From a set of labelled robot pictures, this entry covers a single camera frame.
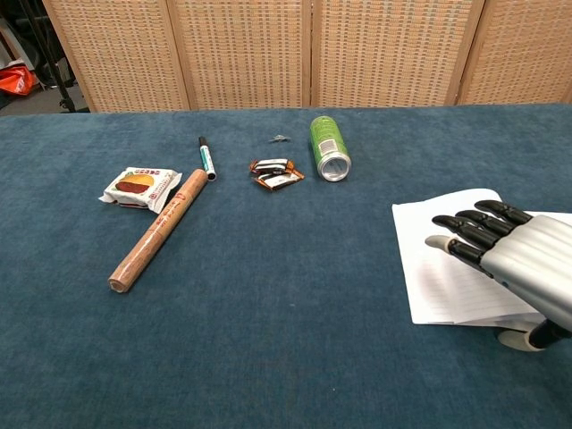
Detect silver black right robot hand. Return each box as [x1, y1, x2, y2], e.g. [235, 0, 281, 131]
[424, 199, 572, 352]

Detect white lined notebook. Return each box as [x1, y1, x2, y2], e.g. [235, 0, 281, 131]
[391, 188, 572, 327]

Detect woven folding screen panel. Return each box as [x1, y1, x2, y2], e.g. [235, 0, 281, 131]
[309, 0, 487, 108]
[456, 0, 572, 106]
[41, 0, 192, 114]
[166, 0, 313, 111]

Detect green drink can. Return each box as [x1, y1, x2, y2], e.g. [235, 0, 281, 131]
[309, 114, 353, 183]

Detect dark orange candy wrapper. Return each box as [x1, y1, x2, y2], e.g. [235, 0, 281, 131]
[248, 157, 297, 176]
[252, 172, 306, 193]

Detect blue table mat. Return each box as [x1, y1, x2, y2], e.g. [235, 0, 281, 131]
[0, 103, 572, 429]

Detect white marker with black cap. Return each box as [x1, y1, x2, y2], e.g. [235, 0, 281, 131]
[198, 135, 218, 182]

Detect brown cylindrical stick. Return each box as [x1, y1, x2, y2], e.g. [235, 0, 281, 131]
[107, 167, 209, 294]

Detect white snack packet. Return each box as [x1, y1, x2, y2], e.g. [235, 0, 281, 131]
[97, 166, 183, 215]

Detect black tripod stand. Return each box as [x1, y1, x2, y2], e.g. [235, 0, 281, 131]
[16, 0, 78, 114]

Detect orange plastic bag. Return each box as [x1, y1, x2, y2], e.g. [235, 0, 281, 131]
[0, 65, 39, 97]

